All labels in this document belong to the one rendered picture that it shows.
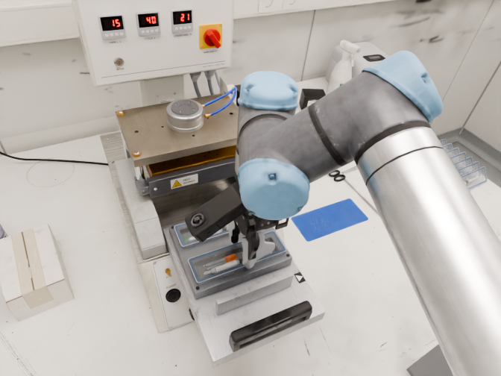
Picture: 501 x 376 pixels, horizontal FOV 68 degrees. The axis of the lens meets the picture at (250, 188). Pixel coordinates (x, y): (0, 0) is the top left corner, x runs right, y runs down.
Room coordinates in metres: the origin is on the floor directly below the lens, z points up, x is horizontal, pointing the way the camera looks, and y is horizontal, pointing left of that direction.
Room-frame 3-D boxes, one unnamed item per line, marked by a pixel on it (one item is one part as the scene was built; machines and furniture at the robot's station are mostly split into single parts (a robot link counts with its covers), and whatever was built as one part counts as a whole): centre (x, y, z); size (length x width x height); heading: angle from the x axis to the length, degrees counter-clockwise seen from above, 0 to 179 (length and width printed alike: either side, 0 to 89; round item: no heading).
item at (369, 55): (1.51, -0.42, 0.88); 0.25 x 0.20 x 0.17; 27
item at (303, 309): (0.29, -0.06, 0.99); 0.15 x 0.02 x 0.04; 120
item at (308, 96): (1.32, -0.21, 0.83); 0.09 x 0.06 x 0.07; 99
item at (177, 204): (0.70, 0.18, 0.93); 0.46 x 0.35 x 0.01; 30
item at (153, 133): (0.71, 0.16, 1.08); 0.31 x 0.24 x 0.13; 120
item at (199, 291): (0.45, 0.03, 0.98); 0.20 x 0.17 x 0.03; 120
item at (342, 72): (1.38, -0.31, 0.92); 0.09 x 0.08 x 0.25; 46
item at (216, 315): (0.41, 0.01, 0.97); 0.30 x 0.22 x 0.08; 30
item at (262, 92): (0.42, -0.01, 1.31); 0.09 x 0.08 x 0.11; 6
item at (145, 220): (0.55, 0.25, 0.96); 0.25 x 0.05 x 0.07; 30
